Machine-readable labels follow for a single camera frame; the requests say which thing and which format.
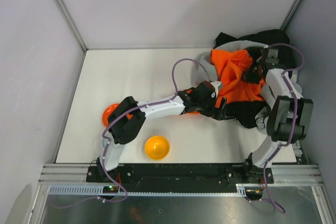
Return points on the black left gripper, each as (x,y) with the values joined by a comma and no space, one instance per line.
(220,108)

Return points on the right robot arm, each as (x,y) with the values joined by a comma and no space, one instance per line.
(289,113)

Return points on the black cloth garment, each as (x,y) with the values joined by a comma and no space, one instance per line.
(231,61)

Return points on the grey sweatshirt cloth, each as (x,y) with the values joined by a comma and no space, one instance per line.
(203,70)

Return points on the clear blue plastic cup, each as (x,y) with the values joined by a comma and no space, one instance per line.
(104,143)

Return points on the left aluminium frame post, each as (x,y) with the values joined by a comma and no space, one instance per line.
(61,5)

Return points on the orange cloth garment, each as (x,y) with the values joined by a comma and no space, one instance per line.
(221,93)

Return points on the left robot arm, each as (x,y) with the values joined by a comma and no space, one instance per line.
(126,120)

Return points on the yellow plastic bowl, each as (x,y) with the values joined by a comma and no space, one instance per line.
(157,148)

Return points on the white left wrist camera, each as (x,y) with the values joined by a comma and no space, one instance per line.
(217,86)

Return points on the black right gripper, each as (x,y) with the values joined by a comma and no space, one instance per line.
(253,70)

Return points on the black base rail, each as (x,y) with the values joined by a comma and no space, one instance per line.
(180,178)

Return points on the orange plastic plate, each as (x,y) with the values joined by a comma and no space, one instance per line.
(107,112)

